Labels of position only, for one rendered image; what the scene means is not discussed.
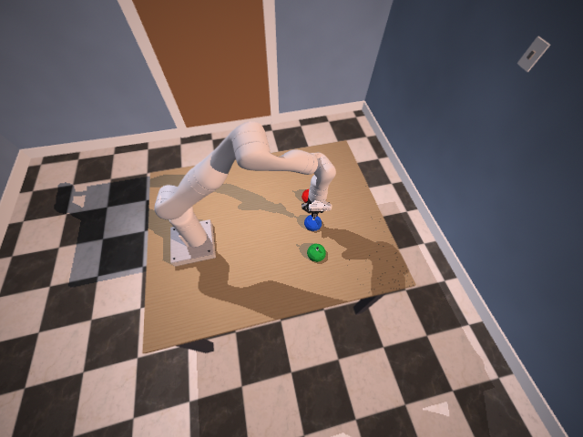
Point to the green bell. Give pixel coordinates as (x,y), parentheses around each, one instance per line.
(316,252)

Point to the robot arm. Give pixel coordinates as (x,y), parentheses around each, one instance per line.
(248,144)

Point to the blue dome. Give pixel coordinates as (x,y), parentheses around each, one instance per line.
(313,223)

